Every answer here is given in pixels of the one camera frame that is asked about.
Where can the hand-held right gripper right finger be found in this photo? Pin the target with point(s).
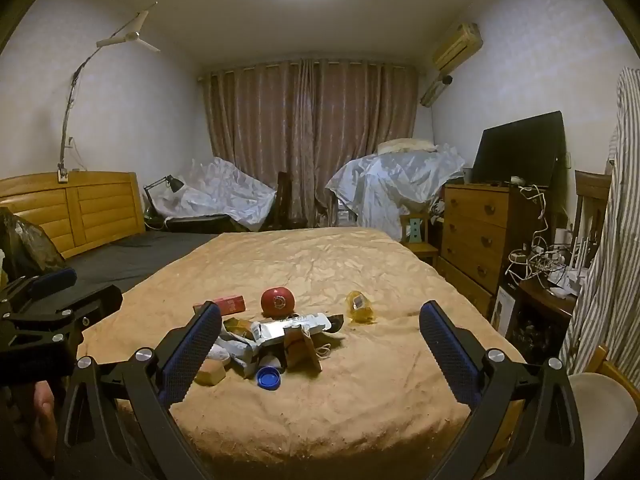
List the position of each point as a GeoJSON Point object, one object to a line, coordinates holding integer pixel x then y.
{"type": "Point", "coordinates": [450, 355]}

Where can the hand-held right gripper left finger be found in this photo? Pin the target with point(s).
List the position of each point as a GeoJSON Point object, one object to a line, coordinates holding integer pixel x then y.
{"type": "Point", "coordinates": [192, 355]}

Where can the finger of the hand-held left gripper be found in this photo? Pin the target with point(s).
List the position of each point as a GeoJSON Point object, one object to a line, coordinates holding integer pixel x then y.
{"type": "Point", "coordinates": [52, 281]}
{"type": "Point", "coordinates": [90, 305]}

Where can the person's left hand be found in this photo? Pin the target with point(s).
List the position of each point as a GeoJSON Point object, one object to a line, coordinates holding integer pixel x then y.
{"type": "Point", "coordinates": [44, 415]}

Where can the black plastic bag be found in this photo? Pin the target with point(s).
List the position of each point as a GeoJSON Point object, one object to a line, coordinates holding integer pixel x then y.
{"type": "Point", "coordinates": [25, 245]}

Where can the white crumpled wrapper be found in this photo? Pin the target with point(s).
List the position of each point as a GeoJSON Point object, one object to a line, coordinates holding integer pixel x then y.
{"type": "Point", "coordinates": [240, 352]}

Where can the orange foil wrapper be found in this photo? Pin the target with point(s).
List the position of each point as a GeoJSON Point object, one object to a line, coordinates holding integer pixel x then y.
{"type": "Point", "coordinates": [237, 326]}

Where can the red cardboard box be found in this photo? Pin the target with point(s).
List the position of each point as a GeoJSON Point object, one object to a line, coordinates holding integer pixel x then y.
{"type": "Point", "coordinates": [230, 304]}

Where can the dark bedsheet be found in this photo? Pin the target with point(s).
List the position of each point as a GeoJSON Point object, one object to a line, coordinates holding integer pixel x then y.
{"type": "Point", "coordinates": [135, 255]}

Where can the white cardboard box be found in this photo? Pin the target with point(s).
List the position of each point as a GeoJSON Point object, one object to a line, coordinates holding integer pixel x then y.
{"type": "Point", "coordinates": [504, 310]}

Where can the blue bottle cap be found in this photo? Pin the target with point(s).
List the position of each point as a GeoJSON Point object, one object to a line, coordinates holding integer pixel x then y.
{"type": "Point", "coordinates": [268, 378]}

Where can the white plastic lid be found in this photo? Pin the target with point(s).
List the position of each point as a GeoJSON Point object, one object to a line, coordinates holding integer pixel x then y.
{"type": "Point", "coordinates": [272, 361]}

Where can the wooden headboard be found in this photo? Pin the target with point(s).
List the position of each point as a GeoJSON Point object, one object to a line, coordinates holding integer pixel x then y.
{"type": "Point", "coordinates": [100, 210]}

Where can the yellow plastic wrapper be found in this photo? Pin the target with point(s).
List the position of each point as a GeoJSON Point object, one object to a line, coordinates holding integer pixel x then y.
{"type": "Point", "coordinates": [360, 307]}

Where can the dark side table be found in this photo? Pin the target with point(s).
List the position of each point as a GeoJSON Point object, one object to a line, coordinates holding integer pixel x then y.
{"type": "Point", "coordinates": [540, 300]}

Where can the brown paper bag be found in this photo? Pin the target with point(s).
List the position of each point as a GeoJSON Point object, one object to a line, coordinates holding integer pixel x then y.
{"type": "Point", "coordinates": [300, 352]}

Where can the small wooden stool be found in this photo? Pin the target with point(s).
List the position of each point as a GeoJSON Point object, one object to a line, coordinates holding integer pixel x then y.
{"type": "Point", "coordinates": [425, 250]}

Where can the black wrapper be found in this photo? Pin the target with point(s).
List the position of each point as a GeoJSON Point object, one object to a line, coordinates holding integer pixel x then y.
{"type": "Point", "coordinates": [336, 322]}

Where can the wooden dresser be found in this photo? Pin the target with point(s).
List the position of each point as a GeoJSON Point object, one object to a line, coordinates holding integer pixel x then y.
{"type": "Point", "coordinates": [475, 230]}

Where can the black desk lamp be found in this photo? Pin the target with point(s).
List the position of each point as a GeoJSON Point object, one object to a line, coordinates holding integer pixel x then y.
{"type": "Point", "coordinates": [175, 183]}

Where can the white router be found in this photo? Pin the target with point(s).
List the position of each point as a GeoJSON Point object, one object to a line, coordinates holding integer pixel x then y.
{"type": "Point", "coordinates": [582, 260]}

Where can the low plastic-covered pile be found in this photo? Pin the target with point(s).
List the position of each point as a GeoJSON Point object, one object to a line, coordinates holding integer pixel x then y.
{"type": "Point", "coordinates": [220, 190]}

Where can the tall plastic-covered pile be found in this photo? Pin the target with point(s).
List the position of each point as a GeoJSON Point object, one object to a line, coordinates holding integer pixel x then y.
{"type": "Point", "coordinates": [390, 175]}

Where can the striped hanging cloth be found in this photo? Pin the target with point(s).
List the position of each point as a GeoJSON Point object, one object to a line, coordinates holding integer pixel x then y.
{"type": "Point", "coordinates": [615, 260]}

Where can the cream pillow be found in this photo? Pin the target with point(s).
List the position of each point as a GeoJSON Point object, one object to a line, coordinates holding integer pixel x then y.
{"type": "Point", "coordinates": [405, 145]}

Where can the black television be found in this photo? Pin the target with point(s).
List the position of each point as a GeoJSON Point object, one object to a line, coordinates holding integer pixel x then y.
{"type": "Point", "coordinates": [520, 150]}

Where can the tall wooden chair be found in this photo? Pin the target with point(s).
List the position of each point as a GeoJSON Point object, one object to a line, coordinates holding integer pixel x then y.
{"type": "Point", "coordinates": [592, 190]}

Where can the white ceiling fan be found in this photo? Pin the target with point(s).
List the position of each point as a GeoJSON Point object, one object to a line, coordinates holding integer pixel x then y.
{"type": "Point", "coordinates": [131, 36]}

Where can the brown curtain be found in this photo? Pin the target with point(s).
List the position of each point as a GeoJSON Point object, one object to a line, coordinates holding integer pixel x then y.
{"type": "Point", "coordinates": [310, 125]}

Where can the beige air conditioner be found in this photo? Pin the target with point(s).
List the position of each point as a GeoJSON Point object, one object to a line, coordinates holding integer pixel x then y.
{"type": "Point", "coordinates": [457, 45]}

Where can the beige wall duct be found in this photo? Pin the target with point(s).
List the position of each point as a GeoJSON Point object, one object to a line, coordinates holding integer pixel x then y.
{"type": "Point", "coordinates": [431, 94]}

